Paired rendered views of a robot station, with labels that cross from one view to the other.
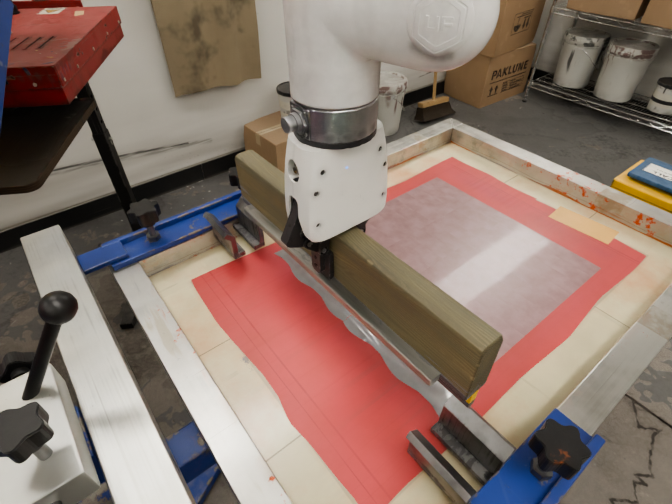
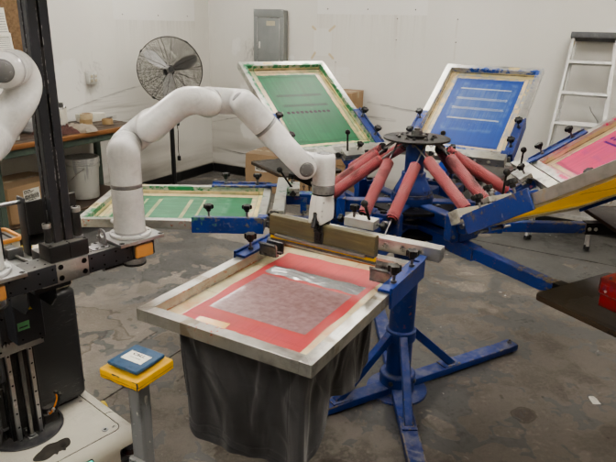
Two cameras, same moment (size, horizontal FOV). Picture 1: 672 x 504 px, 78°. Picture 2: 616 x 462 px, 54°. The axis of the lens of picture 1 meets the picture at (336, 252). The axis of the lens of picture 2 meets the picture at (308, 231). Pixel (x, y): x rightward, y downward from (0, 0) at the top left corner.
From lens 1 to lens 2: 2.28 m
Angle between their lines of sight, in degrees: 116
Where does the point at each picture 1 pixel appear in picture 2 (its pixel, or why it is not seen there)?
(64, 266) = (414, 243)
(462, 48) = not seen: hidden behind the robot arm
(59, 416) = (358, 218)
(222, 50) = not seen: outside the picture
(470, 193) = (280, 328)
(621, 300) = (204, 296)
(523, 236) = (246, 312)
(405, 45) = not seen: hidden behind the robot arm
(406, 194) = (319, 321)
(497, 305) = (259, 288)
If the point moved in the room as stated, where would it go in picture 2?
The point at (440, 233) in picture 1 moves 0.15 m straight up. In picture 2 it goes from (291, 306) to (291, 260)
